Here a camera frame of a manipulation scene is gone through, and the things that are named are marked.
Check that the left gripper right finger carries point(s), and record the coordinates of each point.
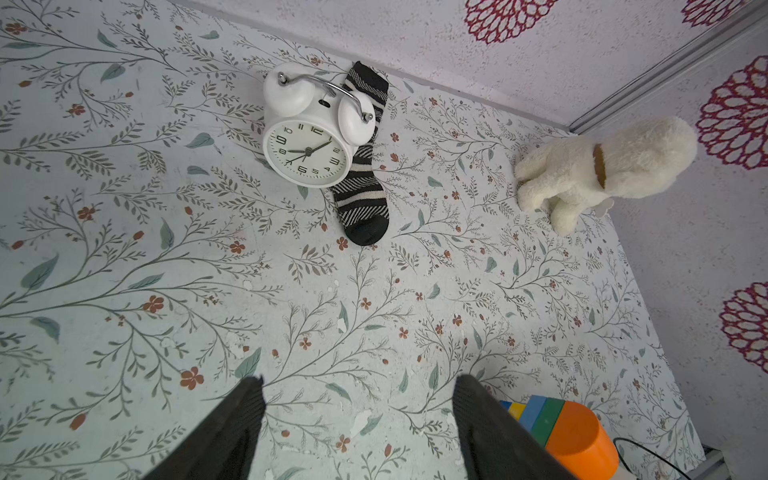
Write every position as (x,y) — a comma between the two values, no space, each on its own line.
(493,444)

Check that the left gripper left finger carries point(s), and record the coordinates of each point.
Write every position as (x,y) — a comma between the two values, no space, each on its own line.
(223,445)

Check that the yellow small lego brick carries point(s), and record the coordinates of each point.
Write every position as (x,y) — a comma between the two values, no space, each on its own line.
(516,409)

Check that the light blue long lego brick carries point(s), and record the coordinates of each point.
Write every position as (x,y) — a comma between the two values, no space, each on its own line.
(531,412)

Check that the orange lego brick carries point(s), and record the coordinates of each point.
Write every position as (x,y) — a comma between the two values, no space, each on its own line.
(581,445)

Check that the green long lego brick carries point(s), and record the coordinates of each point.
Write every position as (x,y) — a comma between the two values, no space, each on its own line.
(547,419)

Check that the black grey striped sock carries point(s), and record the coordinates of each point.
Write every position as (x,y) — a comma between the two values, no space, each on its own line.
(361,202)

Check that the white teddy bear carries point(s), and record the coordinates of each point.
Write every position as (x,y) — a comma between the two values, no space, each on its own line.
(580,173)

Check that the white alarm clock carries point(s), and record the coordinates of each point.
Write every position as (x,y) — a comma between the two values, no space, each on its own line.
(313,127)

